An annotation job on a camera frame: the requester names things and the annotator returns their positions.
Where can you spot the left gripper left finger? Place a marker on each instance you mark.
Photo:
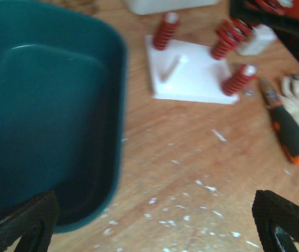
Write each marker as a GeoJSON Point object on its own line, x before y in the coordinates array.
{"type": "Point", "coordinates": [32, 222]}

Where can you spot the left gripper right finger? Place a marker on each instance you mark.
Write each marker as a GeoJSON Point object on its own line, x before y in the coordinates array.
{"type": "Point", "coordinates": [276, 220]}

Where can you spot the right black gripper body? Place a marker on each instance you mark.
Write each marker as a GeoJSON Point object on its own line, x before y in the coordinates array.
{"type": "Point", "coordinates": [269, 13]}

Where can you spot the large red spring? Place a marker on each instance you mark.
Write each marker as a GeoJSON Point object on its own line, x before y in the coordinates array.
{"type": "Point", "coordinates": [230, 36]}
{"type": "Point", "coordinates": [165, 30]}

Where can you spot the small red spring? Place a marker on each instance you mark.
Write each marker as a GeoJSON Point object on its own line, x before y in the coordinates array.
{"type": "Point", "coordinates": [244, 74]}

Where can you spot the teal plastic tray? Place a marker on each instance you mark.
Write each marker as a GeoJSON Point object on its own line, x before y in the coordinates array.
{"type": "Point", "coordinates": [62, 99]}

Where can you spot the white cube adapter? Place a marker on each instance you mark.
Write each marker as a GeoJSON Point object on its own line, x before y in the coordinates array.
{"type": "Point", "coordinates": [257, 42]}

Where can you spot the orange black screwdriver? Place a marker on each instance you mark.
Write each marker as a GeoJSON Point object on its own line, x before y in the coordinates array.
{"type": "Point", "coordinates": [286, 128]}

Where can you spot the white peg board fixture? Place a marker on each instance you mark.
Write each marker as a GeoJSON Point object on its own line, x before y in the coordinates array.
{"type": "Point", "coordinates": [187, 72]}

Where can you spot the white plastic storage box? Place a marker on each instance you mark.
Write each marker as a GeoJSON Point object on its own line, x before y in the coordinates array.
{"type": "Point", "coordinates": [144, 7]}

